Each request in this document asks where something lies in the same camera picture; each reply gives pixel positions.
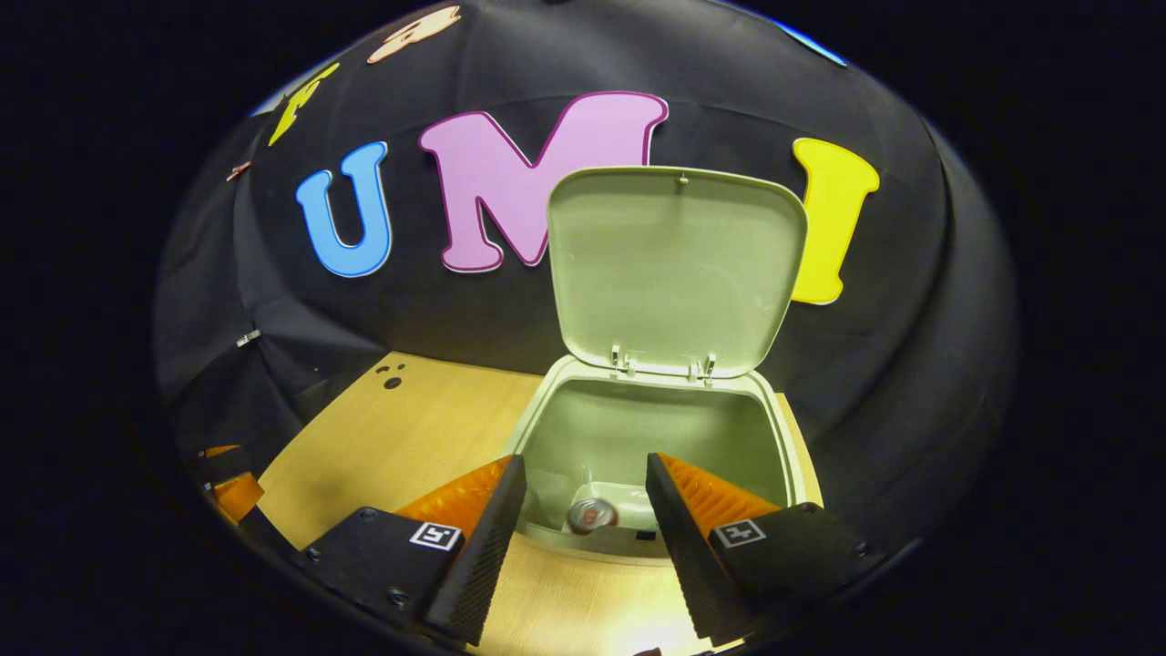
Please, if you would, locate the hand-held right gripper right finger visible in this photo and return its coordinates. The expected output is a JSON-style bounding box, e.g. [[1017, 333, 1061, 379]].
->
[[645, 452, 889, 646]]

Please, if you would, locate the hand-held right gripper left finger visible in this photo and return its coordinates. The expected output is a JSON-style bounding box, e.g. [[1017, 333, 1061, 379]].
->
[[296, 454, 527, 648]]

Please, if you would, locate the orange pop can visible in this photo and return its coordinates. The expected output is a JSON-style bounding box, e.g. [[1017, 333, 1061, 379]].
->
[[567, 497, 620, 535]]

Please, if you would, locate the green desktop garbage bin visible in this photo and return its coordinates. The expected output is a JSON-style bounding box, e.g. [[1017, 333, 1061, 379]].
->
[[503, 166, 810, 566]]

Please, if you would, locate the wooden desktop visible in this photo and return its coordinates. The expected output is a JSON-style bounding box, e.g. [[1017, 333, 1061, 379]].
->
[[258, 351, 825, 656]]

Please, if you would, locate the black backdrop cloth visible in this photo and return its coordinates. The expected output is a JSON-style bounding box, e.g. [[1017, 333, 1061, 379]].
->
[[150, 0, 1019, 566]]

